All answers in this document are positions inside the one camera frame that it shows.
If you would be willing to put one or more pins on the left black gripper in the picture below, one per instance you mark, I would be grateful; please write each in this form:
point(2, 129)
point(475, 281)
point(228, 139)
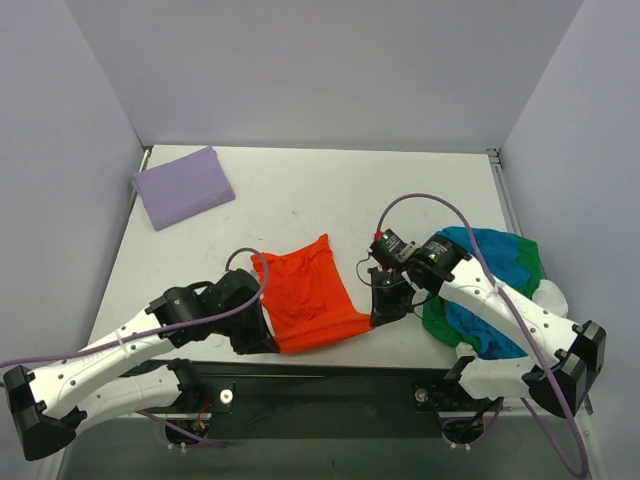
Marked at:
point(251, 329)

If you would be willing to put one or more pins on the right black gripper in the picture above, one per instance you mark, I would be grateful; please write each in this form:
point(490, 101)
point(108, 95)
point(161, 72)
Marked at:
point(386, 301)

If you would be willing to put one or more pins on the orange t shirt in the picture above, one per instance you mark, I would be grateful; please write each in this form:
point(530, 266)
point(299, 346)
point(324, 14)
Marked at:
point(306, 300)

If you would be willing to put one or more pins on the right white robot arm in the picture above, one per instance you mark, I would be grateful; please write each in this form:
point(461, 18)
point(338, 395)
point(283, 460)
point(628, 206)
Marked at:
point(563, 358)

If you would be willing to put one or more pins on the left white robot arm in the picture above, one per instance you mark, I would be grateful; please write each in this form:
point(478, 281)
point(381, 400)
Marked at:
point(51, 404)

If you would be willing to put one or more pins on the blue t shirt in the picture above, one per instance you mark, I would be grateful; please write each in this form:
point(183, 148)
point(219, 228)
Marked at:
point(495, 250)

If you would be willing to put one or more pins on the green t shirt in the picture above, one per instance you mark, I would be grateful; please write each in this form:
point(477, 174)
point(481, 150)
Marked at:
point(440, 320)

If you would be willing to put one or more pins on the white t shirt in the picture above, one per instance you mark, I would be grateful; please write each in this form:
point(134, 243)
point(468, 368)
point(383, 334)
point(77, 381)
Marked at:
point(549, 296)

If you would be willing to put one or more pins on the folded purple t shirt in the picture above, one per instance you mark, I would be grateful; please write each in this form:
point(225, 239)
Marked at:
point(183, 188)

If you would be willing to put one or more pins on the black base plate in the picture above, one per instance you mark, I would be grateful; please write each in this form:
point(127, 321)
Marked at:
point(243, 401)

